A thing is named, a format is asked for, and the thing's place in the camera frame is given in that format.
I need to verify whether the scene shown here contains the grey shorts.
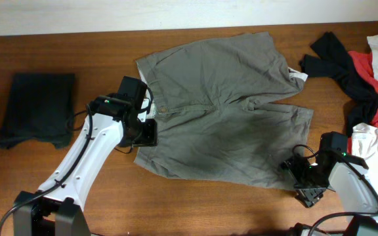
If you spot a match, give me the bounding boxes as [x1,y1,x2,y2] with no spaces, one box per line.
[135,32,313,190]

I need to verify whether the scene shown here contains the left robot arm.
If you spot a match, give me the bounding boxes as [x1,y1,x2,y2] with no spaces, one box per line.
[7,94,157,235]

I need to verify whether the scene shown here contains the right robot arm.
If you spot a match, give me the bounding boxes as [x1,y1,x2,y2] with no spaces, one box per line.
[281,150,378,235]

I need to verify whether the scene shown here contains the black garment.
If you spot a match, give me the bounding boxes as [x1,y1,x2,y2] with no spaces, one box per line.
[300,32,378,137]

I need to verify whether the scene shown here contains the folded dark green garment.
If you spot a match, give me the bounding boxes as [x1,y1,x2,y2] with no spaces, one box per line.
[0,73,75,149]

